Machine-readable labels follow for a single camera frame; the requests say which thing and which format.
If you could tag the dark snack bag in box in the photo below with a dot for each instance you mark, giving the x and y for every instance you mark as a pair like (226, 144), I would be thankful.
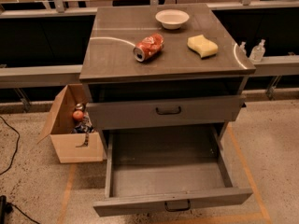
(84, 126)

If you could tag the yellow sponge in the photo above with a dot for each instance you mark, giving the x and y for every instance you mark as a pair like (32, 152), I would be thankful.
(202, 46)

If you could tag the grey middle drawer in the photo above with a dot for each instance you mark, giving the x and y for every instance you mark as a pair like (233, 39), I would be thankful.
(168, 112)

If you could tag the crushed red soda can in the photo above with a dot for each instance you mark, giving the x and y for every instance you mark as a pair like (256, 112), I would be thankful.
(148, 47)

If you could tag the cardboard box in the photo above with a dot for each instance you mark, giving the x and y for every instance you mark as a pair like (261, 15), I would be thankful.
(59, 125)

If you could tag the black device on floor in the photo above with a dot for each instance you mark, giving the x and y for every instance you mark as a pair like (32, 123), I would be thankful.
(5, 208)

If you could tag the grey drawer cabinet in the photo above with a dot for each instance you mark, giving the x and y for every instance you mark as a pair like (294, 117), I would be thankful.
(110, 72)

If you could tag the red apple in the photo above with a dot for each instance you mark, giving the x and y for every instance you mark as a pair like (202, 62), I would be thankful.
(78, 115)

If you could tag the white bowl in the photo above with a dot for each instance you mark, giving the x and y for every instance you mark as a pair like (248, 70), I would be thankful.
(172, 19)

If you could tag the clear sanitizer bottle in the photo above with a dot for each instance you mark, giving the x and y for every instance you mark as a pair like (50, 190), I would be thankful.
(257, 52)

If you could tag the open grey bottom drawer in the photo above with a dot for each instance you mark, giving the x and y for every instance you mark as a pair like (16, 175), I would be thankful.
(169, 169)

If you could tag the small clear bottle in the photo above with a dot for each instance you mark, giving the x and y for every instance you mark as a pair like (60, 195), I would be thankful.
(243, 47)

